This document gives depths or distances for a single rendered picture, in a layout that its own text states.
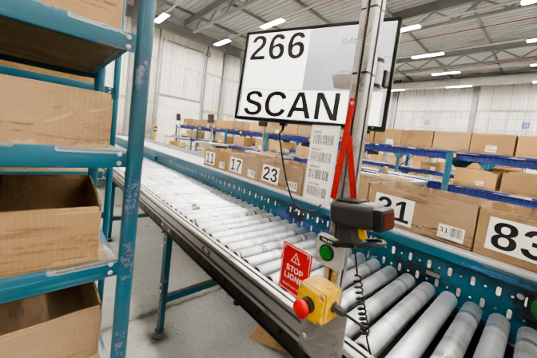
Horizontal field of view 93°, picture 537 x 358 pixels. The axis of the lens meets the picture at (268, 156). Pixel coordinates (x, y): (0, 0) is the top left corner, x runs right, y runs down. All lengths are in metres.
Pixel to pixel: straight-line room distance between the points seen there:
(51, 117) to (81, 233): 0.20
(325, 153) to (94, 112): 0.49
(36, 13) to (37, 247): 0.35
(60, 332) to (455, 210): 1.16
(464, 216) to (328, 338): 0.67
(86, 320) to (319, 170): 0.57
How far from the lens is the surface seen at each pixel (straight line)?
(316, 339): 0.78
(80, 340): 0.68
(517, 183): 5.42
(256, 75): 0.89
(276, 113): 0.82
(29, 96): 0.53
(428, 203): 1.18
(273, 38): 0.91
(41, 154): 0.50
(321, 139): 0.65
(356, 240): 0.57
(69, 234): 0.56
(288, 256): 0.75
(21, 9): 0.51
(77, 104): 0.53
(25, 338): 0.65
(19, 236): 0.56
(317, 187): 0.66
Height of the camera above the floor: 1.19
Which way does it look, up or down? 4 degrees down
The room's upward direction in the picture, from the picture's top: 7 degrees clockwise
